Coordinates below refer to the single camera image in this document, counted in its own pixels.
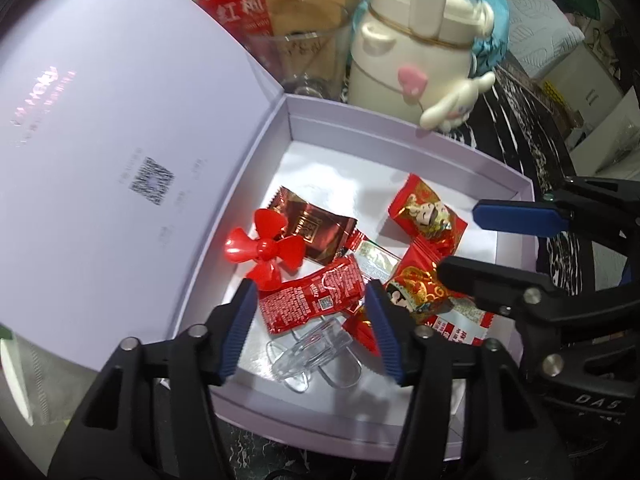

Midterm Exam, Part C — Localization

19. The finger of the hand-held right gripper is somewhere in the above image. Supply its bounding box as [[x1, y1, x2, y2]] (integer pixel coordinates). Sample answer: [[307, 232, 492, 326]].
[[437, 255, 632, 378], [472, 175, 640, 251]]

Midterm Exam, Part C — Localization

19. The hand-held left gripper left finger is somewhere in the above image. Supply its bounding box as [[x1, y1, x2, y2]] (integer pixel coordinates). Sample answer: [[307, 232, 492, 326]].
[[47, 277, 258, 480]]

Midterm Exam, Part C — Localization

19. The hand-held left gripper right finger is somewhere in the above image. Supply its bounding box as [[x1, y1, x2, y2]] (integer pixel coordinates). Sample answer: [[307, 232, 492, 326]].
[[365, 280, 576, 480]]

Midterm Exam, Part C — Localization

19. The long red barcode sachet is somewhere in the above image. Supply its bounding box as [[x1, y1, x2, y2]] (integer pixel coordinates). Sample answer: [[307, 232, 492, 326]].
[[345, 305, 496, 358]]

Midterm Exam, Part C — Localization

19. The red cartoon figure candy packet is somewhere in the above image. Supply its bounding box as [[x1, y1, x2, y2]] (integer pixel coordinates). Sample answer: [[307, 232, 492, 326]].
[[389, 174, 468, 246], [387, 237, 493, 331]]

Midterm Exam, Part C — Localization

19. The clear plastic clip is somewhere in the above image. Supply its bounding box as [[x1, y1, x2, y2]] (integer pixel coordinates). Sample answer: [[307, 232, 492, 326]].
[[265, 321, 362, 395]]

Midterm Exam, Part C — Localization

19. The small red sauce sachet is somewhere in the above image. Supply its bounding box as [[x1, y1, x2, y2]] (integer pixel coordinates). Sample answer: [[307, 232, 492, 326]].
[[257, 255, 366, 335]]

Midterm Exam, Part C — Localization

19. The red plastic propeller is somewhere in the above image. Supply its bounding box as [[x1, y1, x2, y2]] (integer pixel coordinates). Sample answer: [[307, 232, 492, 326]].
[[224, 208, 307, 292]]

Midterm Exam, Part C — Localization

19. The dark red candy packet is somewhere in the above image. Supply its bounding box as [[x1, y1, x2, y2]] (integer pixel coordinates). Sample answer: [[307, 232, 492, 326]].
[[272, 185, 358, 263]]

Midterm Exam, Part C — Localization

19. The white cardboard box with lid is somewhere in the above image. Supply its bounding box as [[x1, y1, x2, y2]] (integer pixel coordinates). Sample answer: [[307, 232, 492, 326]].
[[0, 0, 541, 461]]

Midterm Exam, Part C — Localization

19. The white cabinet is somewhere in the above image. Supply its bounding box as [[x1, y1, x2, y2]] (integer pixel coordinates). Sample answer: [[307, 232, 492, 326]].
[[542, 40, 640, 171]]

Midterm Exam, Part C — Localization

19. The blue plastic bag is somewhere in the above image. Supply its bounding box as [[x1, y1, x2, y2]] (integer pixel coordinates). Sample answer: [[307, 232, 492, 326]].
[[365, 0, 511, 68]]

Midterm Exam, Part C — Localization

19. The cream cartoon dog water bottle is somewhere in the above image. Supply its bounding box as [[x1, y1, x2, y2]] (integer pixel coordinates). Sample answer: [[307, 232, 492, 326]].
[[347, 0, 498, 133]]

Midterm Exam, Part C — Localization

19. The clear drinking glass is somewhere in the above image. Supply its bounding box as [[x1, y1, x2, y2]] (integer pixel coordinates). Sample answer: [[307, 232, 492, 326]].
[[247, 0, 353, 106]]

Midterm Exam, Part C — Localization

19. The black and red package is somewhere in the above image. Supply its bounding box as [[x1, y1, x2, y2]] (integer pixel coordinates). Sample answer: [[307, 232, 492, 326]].
[[192, 0, 273, 41]]

